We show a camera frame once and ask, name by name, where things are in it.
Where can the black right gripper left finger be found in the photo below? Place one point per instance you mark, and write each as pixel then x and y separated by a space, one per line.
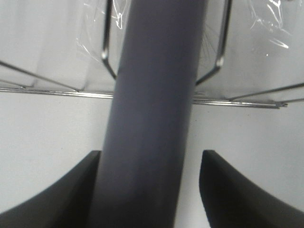
pixel 64 204

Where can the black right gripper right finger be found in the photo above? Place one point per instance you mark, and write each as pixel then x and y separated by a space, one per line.
pixel 231 200

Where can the grey hand brush black bristles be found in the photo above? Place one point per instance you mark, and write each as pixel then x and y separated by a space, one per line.
pixel 139 171

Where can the chrome wire dish rack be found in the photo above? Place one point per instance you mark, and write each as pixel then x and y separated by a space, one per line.
pixel 73 48

